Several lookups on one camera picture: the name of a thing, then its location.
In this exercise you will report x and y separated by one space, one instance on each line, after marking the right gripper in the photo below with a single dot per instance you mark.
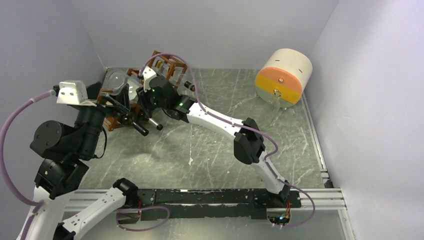
142 101

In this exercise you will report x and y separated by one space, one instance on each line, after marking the green glass wine bottle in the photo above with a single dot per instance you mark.
157 125

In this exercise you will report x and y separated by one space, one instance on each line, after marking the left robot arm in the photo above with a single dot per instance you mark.
65 150

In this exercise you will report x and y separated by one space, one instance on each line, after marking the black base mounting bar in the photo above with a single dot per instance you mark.
155 204

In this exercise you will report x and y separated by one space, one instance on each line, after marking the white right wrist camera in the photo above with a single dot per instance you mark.
147 75

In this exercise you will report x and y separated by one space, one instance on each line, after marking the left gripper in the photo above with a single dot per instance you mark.
120 104

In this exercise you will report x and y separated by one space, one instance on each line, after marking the dark small bottle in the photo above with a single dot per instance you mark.
189 85

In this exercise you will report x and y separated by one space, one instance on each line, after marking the clear glass bottle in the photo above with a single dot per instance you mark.
276 105

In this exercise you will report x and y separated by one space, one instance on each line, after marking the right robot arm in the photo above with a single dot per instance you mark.
248 143

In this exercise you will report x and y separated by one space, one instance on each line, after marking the cream orange cylindrical box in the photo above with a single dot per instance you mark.
287 70

